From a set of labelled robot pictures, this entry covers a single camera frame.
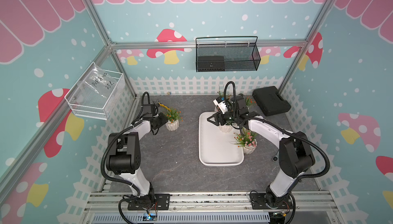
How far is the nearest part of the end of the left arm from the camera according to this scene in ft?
2.48

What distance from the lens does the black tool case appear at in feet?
3.55

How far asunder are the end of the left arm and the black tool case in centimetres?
69
